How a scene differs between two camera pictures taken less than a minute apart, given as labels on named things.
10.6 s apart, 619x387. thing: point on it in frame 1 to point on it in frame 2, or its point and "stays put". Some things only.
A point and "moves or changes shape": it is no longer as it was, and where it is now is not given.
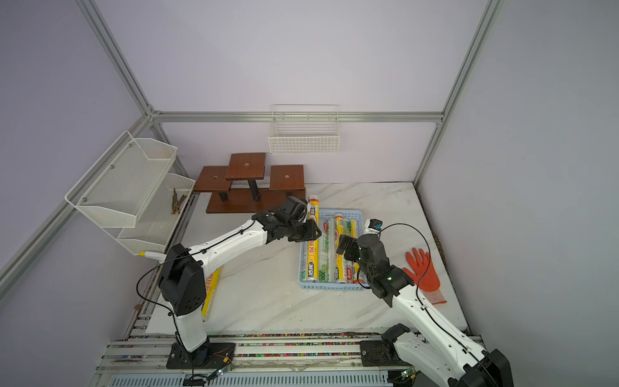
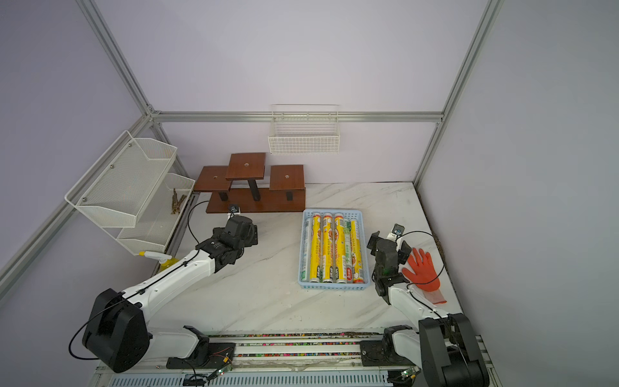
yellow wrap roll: [355, 268] stays put
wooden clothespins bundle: [176, 204] stays put
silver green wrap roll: [304, 251] stays put
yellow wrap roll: [339, 259] stays put
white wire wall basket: [305, 129] stays put
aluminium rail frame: [138, 358] stays put
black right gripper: [344, 244] to [405, 252]
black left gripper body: [289, 226] to [253, 239]
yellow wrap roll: [313, 247] moves or changes shape
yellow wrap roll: [212, 282] to [327, 264]
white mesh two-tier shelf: [130, 193] stays put
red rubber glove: [429, 282] stays put
